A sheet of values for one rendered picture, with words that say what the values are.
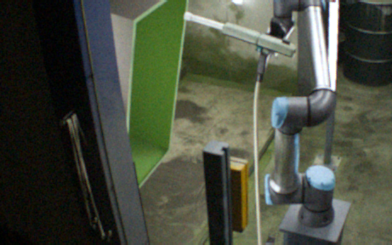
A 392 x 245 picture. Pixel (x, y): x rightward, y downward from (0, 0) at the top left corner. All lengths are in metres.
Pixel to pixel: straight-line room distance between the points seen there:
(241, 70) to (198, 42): 0.47
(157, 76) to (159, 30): 0.32
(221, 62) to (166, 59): 1.86
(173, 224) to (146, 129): 0.64
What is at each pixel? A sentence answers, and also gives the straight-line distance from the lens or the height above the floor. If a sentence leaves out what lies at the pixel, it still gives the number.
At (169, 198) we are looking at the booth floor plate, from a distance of 3.83.
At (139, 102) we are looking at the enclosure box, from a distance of 3.46.
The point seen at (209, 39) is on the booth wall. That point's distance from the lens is 4.97.
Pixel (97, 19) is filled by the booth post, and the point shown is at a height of 1.91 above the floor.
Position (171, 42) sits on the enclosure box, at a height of 1.23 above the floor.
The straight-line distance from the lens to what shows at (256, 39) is 2.20.
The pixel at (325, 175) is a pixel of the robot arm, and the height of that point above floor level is 0.91.
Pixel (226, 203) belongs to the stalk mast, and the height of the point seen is 1.45.
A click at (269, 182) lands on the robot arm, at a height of 0.91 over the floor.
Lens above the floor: 2.52
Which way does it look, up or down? 34 degrees down
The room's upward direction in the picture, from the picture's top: 5 degrees counter-clockwise
